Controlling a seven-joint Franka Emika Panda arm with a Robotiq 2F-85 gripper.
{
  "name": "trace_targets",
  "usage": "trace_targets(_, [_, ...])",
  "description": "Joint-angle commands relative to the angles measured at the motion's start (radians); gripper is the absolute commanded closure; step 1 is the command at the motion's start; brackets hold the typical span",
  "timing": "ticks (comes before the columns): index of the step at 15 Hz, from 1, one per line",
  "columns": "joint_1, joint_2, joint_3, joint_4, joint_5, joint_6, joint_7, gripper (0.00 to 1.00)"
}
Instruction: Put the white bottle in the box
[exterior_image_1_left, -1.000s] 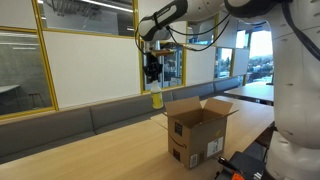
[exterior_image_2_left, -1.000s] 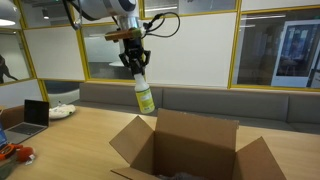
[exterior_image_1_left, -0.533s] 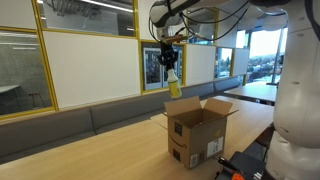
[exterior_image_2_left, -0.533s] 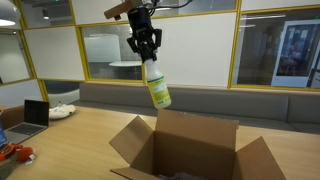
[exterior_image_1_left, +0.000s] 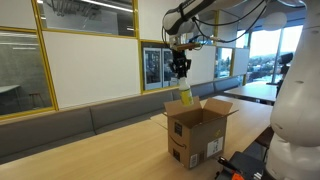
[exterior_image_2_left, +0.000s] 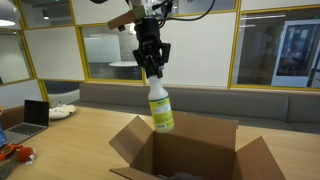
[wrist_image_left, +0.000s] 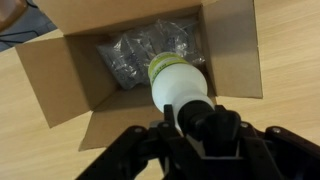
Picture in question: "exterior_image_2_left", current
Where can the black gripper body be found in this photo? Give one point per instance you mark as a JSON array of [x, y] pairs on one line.
[[150, 33]]

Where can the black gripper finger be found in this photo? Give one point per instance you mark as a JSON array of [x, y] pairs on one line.
[[140, 59], [165, 55]]

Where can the white spray bottle yellow label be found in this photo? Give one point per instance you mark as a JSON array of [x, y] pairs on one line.
[[161, 113]]

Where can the open cardboard box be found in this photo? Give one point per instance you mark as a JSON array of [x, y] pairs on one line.
[[193, 156]]

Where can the round white table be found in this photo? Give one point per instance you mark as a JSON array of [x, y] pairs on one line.
[[125, 63]]

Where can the white board behind glass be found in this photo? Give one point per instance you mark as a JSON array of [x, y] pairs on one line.
[[101, 48]]

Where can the grey upholstered bench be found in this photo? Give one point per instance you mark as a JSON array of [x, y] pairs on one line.
[[216, 103]]

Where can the white framed poster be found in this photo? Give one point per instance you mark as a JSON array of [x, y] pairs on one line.
[[293, 50]]

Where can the grey open laptop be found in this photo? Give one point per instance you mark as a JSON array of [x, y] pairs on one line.
[[23, 128]]

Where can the white dome pendant lamp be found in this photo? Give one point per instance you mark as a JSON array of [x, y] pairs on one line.
[[8, 15]]

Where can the brown cardboard piece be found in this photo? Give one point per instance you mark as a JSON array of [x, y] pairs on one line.
[[11, 116]]

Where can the red plush ball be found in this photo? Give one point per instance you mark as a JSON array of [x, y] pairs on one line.
[[25, 154]]

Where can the blue screen device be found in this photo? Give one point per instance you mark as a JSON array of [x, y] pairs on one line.
[[2, 135]]

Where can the orange black tool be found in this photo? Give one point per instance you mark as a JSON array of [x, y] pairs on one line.
[[8, 151]]

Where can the dark grey cloth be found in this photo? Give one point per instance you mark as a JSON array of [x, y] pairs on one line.
[[6, 170]]

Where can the brown wrist camera box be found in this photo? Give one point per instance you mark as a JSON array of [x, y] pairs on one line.
[[126, 18]]

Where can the yellow window frame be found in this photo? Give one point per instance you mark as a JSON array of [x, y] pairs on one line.
[[233, 50]]

